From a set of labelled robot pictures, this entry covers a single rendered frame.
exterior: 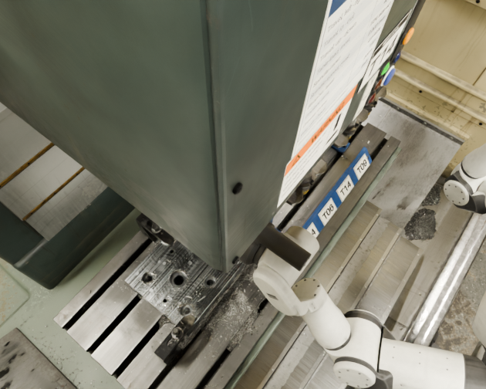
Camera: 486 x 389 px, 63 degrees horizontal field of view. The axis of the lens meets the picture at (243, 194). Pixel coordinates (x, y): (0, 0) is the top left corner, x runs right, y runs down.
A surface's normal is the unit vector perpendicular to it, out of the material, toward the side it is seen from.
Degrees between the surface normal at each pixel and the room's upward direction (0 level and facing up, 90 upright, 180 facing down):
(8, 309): 0
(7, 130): 90
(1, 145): 90
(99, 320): 0
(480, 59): 90
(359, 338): 23
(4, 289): 0
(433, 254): 17
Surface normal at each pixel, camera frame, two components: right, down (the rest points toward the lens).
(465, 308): 0.03, -0.47
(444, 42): -0.62, 0.69
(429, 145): -0.22, -0.15
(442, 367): -0.19, -0.77
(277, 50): 0.79, 0.55
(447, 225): -0.21, -0.61
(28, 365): 0.27, -0.71
